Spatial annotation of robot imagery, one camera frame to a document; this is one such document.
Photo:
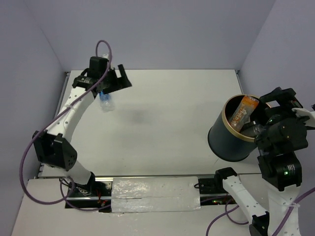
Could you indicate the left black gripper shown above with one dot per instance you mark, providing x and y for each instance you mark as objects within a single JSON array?
[{"x": 123, "y": 83}]

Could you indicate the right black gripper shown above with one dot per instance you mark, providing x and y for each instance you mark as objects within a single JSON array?
[{"x": 284, "y": 97}]

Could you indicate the blue label water bottle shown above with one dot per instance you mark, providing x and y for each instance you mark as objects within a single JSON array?
[{"x": 106, "y": 102}]

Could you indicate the orange drink bottle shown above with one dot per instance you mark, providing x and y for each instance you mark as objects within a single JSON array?
[{"x": 241, "y": 115}]

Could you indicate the clear crushed plastic bottle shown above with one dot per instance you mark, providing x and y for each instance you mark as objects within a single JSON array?
[{"x": 252, "y": 129}]

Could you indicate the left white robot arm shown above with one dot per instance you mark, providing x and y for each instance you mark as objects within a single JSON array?
[{"x": 53, "y": 145}]

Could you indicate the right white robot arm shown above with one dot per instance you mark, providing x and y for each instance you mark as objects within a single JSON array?
[{"x": 282, "y": 175}]

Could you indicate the black round bin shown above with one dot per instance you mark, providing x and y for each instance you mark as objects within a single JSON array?
[{"x": 226, "y": 143}]

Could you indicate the silver foil tape sheet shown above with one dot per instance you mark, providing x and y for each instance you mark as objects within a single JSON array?
[{"x": 154, "y": 194}]

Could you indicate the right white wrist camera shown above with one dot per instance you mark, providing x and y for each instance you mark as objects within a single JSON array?
[{"x": 307, "y": 117}]

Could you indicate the black metal base rail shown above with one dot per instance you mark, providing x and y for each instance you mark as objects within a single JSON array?
[{"x": 209, "y": 194}]

